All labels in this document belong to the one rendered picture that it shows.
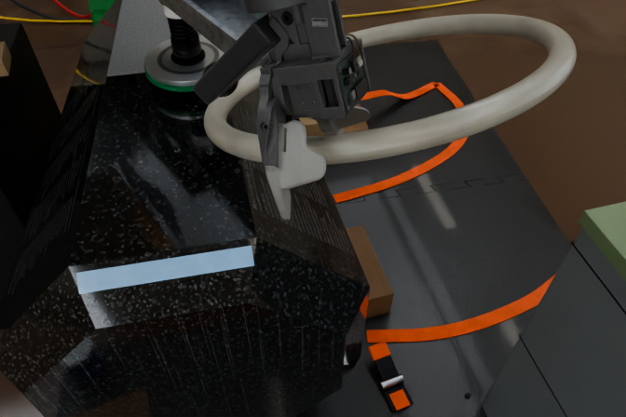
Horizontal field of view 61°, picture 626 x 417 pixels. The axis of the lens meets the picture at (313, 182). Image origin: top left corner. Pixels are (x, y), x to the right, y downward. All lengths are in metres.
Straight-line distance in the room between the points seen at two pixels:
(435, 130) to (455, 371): 1.34
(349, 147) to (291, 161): 0.06
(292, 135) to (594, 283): 0.76
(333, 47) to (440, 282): 1.55
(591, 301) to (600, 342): 0.08
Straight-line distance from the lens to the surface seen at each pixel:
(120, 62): 1.51
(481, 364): 1.83
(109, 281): 1.03
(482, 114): 0.54
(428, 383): 1.76
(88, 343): 1.09
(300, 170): 0.48
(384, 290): 1.76
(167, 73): 1.33
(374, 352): 1.72
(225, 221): 1.02
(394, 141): 0.51
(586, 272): 1.13
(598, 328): 1.16
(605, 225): 1.06
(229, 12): 1.13
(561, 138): 2.71
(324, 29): 0.47
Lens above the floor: 1.60
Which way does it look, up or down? 46 degrees down
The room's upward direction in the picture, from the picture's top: straight up
